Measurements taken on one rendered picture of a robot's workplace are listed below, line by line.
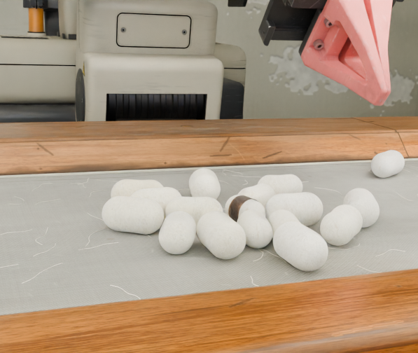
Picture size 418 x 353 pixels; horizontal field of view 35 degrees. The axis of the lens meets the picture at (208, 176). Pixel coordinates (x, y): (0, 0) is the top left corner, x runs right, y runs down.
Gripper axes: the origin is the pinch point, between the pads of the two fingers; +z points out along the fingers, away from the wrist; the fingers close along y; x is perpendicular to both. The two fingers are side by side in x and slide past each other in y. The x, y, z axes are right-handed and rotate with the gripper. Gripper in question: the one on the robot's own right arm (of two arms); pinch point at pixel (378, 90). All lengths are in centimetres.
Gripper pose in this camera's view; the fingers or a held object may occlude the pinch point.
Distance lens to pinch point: 47.0
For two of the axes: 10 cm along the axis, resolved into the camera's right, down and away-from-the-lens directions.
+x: -2.4, 6.1, 7.6
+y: 9.4, -0.5, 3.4
